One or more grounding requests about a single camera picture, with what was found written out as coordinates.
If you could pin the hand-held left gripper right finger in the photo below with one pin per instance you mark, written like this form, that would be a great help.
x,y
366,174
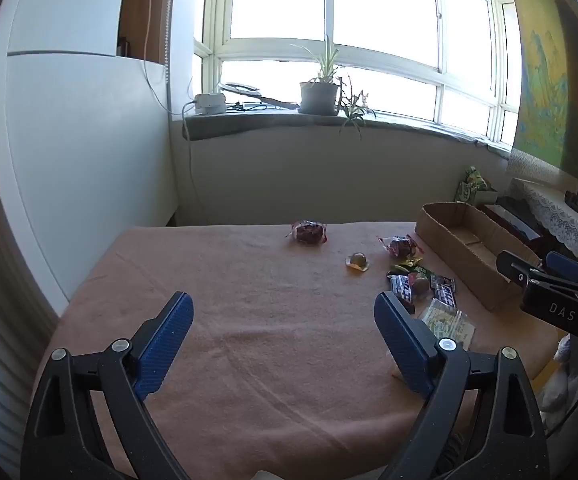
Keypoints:
x,y
404,347

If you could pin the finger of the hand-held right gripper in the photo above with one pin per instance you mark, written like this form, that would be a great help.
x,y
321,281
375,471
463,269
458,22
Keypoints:
x,y
566,266
516,265

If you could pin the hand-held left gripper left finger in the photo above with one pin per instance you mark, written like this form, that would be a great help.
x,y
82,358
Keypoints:
x,y
164,345

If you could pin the clear bread packet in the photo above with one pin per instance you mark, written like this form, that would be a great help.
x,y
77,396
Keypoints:
x,y
446,322

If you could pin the brown cardboard box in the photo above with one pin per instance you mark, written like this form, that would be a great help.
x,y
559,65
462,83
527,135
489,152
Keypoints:
x,y
469,240

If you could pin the dark chocolate bar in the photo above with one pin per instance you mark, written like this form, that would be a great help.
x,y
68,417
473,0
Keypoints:
x,y
401,289
444,290

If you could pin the colourful lid jelly cup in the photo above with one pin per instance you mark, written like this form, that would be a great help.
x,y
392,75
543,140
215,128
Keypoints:
x,y
421,282

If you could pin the yellow jelly cup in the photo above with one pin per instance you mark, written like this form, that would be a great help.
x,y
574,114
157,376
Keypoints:
x,y
358,261

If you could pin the person's right hand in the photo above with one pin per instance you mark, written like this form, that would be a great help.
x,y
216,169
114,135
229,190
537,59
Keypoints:
x,y
569,355

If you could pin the dark red box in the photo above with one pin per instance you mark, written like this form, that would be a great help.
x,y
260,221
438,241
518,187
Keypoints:
x,y
511,220

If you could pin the white lace cloth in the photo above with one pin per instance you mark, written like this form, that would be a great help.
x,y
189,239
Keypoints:
x,y
559,210

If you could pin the small white box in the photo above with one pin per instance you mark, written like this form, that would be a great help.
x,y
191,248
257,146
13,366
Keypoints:
x,y
486,197

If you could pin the yellow green candy packet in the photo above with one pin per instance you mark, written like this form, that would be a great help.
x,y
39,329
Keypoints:
x,y
409,263

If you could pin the green white carton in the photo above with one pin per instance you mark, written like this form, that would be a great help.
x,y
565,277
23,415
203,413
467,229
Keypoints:
x,y
465,192

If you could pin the green snack bag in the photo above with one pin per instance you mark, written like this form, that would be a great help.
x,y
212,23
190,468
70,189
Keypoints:
x,y
476,176

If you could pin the red wrapped snack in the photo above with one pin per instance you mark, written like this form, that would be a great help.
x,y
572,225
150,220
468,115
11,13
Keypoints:
x,y
309,232
401,246

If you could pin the white power adapter box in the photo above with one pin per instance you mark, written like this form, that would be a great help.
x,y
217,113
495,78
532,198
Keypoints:
x,y
210,104

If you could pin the white framed window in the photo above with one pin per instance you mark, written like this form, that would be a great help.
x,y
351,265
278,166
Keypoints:
x,y
384,57

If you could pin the grey stone windowsill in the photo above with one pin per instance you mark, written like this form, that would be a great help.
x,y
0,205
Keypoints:
x,y
279,122

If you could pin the potted spider plant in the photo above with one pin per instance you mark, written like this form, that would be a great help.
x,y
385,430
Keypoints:
x,y
319,97

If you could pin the white vertical pipe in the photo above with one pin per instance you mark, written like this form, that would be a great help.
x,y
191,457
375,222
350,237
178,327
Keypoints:
x,y
169,35

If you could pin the landscape wall painting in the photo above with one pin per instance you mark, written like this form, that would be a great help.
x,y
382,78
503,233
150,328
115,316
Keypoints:
x,y
544,85

